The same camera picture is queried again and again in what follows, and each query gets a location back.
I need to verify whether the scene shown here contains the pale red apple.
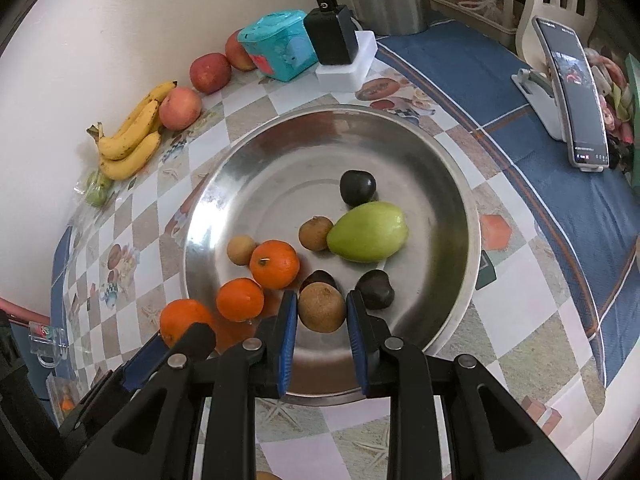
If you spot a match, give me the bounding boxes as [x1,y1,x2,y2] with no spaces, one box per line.
[159,87,203,131]

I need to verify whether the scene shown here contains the teal plastic box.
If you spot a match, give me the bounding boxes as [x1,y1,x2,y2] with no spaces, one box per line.
[237,9,318,82]

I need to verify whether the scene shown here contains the clear glass mug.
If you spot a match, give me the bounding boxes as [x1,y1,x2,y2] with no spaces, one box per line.
[29,321,68,368]

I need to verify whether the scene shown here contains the white plastic chair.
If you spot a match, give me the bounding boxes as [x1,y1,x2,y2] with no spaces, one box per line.
[515,0,598,61]

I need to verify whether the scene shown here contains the white phone stand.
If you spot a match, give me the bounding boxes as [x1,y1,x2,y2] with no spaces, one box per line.
[511,69,606,175]

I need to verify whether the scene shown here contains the black smartphone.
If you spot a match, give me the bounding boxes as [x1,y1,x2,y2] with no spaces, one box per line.
[531,16,611,170]

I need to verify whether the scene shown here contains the orange mandarin with stem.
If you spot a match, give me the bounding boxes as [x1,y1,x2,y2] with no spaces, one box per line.
[249,240,301,290]

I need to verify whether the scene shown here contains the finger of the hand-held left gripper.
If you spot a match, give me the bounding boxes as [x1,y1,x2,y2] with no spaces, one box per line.
[59,323,217,456]

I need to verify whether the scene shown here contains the large steel bowl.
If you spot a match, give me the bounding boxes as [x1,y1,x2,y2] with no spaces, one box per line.
[184,105,482,407]

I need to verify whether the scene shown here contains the dark purple plum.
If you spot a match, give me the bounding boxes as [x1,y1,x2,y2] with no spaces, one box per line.
[356,269,395,311]
[339,169,377,207]
[300,269,341,293]

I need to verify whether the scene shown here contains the colourful cloth pile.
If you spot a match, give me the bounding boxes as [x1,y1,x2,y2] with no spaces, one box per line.
[582,47,640,186]

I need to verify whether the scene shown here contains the white foam block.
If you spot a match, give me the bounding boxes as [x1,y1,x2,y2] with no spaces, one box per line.
[315,30,377,92]

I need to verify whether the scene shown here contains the pink plastic bag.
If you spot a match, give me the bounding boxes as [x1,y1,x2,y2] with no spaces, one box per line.
[452,0,506,16]

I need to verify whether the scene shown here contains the clear bag of green guavas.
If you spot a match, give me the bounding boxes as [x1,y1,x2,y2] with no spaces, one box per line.
[75,167,116,208]

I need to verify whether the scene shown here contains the pink rod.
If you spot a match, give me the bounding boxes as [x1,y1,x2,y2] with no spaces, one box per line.
[0,296,51,328]

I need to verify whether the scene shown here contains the brown sapodilla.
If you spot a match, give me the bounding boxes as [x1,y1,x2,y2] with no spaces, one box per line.
[298,282,347,333]
[298,215,334,252]
[226,235,258,266]

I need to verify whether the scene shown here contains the white plastic basket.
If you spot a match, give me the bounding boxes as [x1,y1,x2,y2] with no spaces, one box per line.
[427,0,523,51]

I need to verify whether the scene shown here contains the clear plastic container left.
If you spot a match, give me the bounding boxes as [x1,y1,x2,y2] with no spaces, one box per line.
[46,372,101,428]

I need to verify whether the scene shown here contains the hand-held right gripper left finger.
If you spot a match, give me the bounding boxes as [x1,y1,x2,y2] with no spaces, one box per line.
[62,289,300,480]

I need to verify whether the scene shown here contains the green mango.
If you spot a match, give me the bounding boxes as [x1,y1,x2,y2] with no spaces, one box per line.
[326,201,409,264]

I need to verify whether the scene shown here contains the dark red apple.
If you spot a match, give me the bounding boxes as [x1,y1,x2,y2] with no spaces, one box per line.
[189,53,232,94]
[225,30,258,72]

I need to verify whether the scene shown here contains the yellow banana bunch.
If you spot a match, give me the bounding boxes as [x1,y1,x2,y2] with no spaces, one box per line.
[86,80,178,181]

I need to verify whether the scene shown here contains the black power adapter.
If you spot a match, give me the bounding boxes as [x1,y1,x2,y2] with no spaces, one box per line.
[304,2,360,66]

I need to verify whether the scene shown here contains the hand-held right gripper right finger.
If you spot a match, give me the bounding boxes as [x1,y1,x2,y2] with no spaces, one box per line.
[346,289,581,480]

